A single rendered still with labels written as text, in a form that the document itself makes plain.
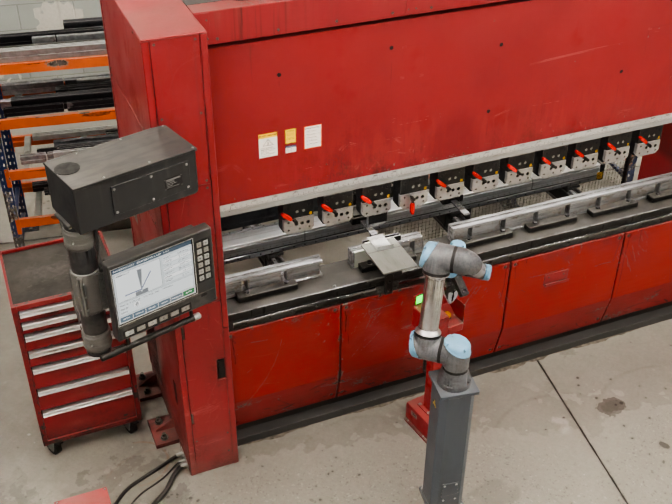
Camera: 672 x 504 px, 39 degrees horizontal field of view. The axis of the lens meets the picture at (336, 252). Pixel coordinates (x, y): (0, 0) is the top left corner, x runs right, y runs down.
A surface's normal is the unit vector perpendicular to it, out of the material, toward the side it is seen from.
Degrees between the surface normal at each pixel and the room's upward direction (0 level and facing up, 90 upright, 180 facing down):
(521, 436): 0
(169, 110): 90
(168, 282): 90
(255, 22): 90
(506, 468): 0
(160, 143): 0
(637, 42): 90
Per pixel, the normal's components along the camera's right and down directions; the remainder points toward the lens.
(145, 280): 0.62, 0.45
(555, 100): 0.39, 0.53
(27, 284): 0.00, -0.82
